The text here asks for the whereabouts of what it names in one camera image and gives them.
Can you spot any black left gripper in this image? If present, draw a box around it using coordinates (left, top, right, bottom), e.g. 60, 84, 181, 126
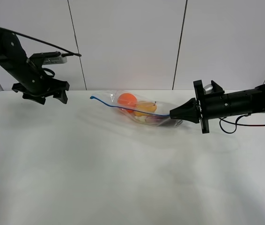
12, 78, 70, 105

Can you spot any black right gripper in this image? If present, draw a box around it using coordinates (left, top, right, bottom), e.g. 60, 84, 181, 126
169, 80, 227, 134

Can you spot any clear zip bag blue seal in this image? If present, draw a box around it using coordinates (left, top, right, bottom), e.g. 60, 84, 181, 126
90, 90, 183, 127

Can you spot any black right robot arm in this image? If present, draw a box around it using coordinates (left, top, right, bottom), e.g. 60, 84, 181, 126
169, 80, 265, 134

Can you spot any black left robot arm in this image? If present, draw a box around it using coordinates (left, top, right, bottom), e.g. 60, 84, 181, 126
0, 28, 70, 105

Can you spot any yellow pear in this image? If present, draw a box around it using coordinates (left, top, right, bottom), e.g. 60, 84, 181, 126
134, 101, 157, 117

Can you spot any orange fruit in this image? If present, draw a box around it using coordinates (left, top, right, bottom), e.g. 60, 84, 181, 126
117, 93, 137, 108

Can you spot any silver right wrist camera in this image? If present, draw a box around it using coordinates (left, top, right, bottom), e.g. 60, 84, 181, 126
204, 84, 213, 94

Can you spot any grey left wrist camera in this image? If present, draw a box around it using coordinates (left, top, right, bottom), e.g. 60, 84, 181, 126
41, 52, 67, 65

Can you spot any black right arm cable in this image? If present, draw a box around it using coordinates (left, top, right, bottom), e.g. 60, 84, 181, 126
218, 113, 265, 135

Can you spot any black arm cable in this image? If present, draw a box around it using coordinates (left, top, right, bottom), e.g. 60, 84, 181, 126
0, 24, 82, 58
218, 113, 265, 135

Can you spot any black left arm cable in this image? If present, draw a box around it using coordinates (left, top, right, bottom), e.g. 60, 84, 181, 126
0, 24, 82, 58

